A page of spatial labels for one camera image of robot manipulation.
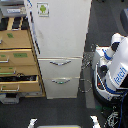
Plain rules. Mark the lower fridge drawer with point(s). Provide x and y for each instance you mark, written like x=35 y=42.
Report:
x=61 y=88

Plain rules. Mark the white fridge door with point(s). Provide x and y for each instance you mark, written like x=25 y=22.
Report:
x=63 y=32

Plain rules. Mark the fridge drawer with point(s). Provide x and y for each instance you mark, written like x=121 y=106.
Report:
x=58 y=68
x=61 y=88

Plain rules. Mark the green android sticker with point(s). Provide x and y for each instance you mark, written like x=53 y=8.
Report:
x=43 y=9

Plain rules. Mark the upper fridge drawer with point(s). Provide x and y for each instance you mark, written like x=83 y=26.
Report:
x=58 y=68

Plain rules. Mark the grey box on cabinet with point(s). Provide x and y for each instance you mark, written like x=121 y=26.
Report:
x=13 y=11

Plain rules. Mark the white refrigerator body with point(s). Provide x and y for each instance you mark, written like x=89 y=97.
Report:
x=59 y=29

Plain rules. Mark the wooden drawer cabinet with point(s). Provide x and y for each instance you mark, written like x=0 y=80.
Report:
x=19 y=68

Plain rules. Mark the white blue Fetch robot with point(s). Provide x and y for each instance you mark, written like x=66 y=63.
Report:
x=110 y=70

